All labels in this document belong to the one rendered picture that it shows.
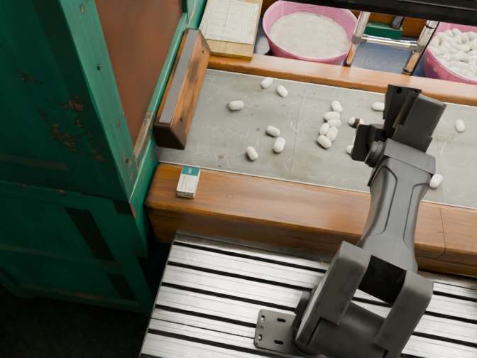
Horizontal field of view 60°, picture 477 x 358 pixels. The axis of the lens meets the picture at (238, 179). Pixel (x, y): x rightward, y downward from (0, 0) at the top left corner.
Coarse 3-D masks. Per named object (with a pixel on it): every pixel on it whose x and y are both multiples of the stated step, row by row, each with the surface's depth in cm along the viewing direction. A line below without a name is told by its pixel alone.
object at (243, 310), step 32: (192, 256) 86; (224, 256) 86; (256, 256) 87; (288, 256) 87; (320, 256) 87; (160, 288) 82; (192, 288) 84; (224, 288) 82; (256, 288) 83; (288, 288) 83; (448, 288) 85; (160, 320) 79; (192, 320) 79; (224, 320) 81; (256, 320) 79; (448, 320) 81; (160, 352) 76; (192, 352) 76; (224, 352) 76; (256, 352) 78; (416, 352) 78; (448, 352) 78
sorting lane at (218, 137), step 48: (240, 96) 101; (288, 96) 102; (336, 96) 103; (384, 96) 103; (192, 144) 92; (240, 144) 93; (288, 144) 94; (336, 144) 94; (432, 144) 96; (432, 192) 89
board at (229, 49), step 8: (240, 0) 116; (248, 0) 116; (256, 0) 116; (256, 24) 110; (256, 32) 109; (208, 40) 106; (216, 40) 106; (216, 48) 104; (224, 48) 104; (232, 48) 105; (240, 48) 105; (248, 48) 105; (224, 56) 105; (232, 56) 104; (240, 56) 104; (248, 56) 103
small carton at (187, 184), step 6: (186, 168) 84; (192, 168) 84; (198, 168) 84; (180, 174) 83; (186, 174) 83; (192, 174) 83; (198, 174) 83; (180, 180) 82; (186, 180) 82; (192, 180) 82; (198, 180) 84; (180, 186) 81; (186, 186) 81; (192, 186) 81; (180, 192) 81; (186, 192) 81; (192, 192) 81
